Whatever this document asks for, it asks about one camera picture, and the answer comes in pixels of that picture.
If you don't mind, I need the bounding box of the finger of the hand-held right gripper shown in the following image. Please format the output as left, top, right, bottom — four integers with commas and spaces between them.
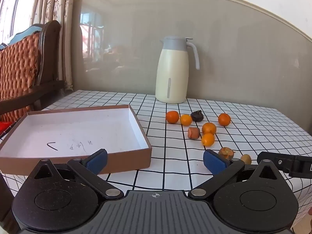
257, 151, 312, 179

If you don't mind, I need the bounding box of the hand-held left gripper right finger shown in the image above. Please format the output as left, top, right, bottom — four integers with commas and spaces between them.
188, 149, 288, 199

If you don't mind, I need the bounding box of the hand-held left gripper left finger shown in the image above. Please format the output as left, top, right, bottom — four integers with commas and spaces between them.
26, 148, 123, 199

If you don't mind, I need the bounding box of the brown dried fruit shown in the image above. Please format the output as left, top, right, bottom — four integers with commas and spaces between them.
218, 147, 235, 160

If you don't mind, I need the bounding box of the orange mandarin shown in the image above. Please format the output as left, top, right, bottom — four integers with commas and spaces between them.
218, 113, 231, 127
202, 122, 217, 136
201, 133, 215, 147
166, 111, 180, 124

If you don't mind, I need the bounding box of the reddish brown fruit chunk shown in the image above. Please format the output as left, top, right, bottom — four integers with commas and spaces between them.
188, 127, 201, 139

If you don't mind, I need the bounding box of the brown cardboard box lid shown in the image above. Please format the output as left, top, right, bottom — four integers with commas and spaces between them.
0, 104, 152, 176

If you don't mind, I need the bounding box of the dark brown wrinkled fruit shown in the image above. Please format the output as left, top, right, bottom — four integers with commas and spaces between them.
190, 110, 204, 122

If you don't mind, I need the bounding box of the yellow-orange mandarin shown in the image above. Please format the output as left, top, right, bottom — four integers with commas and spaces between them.
180, 114, 192, 127

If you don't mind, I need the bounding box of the white checked tablecloth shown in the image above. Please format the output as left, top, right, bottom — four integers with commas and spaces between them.
2, 90, 312, 225

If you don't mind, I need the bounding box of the cream thermos jug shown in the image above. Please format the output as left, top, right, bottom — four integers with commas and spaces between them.
155, 36, 200, 104

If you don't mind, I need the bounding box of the red cloth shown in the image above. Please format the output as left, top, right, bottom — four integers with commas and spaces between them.
0, 121, 13, 134

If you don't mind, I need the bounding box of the wooden sofa with orange cushion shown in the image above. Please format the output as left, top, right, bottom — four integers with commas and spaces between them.
0, 20, 66, 127

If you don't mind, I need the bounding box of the beige embroidered curtain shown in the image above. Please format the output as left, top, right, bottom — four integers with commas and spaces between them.
29, 0, 75, 92

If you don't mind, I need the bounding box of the window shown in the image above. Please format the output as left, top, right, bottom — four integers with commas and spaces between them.
0, 0, 37, 45

